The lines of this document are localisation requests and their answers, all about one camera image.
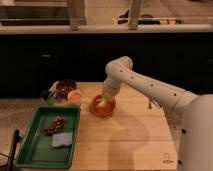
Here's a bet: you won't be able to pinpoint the small orange cup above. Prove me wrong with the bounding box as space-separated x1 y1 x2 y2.
67 90 82 102

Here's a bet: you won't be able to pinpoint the wooden post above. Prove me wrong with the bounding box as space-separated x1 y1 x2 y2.
128 0 142 30
67 0 87 31

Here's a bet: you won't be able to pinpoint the items on back shelf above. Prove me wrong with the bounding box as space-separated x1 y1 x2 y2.
115 10 182 25

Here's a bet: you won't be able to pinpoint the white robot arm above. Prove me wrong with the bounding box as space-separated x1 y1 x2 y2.
103 56 213 171

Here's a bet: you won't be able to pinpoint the dark red grape bunch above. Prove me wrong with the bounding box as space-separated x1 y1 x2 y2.
43 117 65 135

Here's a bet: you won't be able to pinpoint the green vegetable toy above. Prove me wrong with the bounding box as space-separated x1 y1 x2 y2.
40 90 58 104

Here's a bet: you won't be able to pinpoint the left wooden post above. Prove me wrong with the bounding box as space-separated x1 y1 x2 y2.
67 0 87 31

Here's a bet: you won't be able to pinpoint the black stand left edge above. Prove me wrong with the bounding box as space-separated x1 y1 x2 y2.
6 130 20 171

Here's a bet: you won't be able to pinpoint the green plastic tray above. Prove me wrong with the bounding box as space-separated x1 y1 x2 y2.
15 106 80 169

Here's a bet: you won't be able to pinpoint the red bowl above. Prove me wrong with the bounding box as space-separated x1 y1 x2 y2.
89 95 116 117

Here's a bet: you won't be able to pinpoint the grey blue sponge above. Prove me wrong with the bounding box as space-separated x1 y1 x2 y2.
52 132 73 147

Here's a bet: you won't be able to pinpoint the wooden cutting board table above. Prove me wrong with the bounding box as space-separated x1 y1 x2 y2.
71 82 177 171

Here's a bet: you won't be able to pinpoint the right wooden post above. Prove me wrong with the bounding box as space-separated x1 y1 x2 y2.
128 0 142 30

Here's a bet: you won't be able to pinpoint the yellow banana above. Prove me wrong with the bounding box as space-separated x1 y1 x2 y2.
96 96 109 107

